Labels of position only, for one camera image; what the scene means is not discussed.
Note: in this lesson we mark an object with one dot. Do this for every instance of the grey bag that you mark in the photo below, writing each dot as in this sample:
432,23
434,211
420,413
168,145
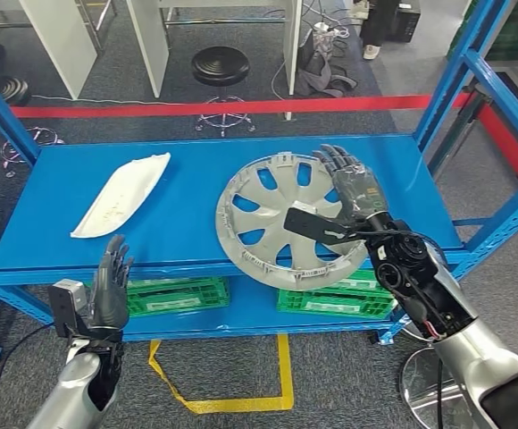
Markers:
315,72

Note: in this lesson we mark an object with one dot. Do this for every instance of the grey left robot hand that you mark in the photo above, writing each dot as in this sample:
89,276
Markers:
109,302

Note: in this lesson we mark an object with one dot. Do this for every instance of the grey metal frame legs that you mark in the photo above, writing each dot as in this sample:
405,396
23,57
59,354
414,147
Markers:
97,26

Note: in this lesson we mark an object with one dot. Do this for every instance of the white plastic cover part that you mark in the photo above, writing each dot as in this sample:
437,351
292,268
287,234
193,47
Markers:
118,195

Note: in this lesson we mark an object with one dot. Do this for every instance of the black round stool chrome base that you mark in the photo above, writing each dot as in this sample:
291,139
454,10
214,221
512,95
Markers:
220,65

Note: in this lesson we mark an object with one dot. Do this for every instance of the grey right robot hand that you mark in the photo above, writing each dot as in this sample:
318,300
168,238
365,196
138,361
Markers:
359,189

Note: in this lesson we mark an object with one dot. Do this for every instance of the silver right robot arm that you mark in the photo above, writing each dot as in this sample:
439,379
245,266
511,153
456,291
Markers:
420,278

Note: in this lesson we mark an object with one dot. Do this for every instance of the black ribbed stool seat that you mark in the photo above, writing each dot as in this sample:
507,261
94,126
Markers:
12,92

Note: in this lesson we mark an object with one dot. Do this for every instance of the silver plastic wheel hubcap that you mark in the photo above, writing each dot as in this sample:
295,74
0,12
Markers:
285,195

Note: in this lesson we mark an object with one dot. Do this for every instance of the white desk panel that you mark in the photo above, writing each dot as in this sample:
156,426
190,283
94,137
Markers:
57,41

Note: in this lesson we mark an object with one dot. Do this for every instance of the black microwave oven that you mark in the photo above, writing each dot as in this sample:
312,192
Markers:
408,21

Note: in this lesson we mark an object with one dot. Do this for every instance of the blue metal shelf rack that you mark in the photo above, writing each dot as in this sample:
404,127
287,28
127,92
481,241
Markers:
187,195

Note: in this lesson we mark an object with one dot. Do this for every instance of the yellow floor tape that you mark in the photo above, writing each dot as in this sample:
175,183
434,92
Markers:
285,370

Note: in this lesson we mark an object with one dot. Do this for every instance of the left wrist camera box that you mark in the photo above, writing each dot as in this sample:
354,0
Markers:
61,308

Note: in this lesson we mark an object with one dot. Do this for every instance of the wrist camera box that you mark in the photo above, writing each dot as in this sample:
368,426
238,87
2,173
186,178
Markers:
312,225
61,308

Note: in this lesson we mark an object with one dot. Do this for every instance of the white power strip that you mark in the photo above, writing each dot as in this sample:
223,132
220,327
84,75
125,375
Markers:
326,31

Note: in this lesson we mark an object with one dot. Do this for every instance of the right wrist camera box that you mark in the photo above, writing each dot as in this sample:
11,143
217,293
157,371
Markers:
312,225

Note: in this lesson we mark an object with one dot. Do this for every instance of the chrome stanchion with round base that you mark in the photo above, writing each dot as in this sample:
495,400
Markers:
411,331
420,394

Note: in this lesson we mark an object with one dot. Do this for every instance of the red barrier belt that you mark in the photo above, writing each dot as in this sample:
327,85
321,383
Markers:
504,139
152,109

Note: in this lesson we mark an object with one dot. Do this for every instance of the green plastic storage crate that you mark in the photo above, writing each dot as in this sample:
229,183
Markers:
513,26

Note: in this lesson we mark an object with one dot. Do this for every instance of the grey workbench dark legs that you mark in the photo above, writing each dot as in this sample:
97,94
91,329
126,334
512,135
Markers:
453,130

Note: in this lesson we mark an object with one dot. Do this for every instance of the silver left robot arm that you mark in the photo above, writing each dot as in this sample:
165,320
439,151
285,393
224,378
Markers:
64,391

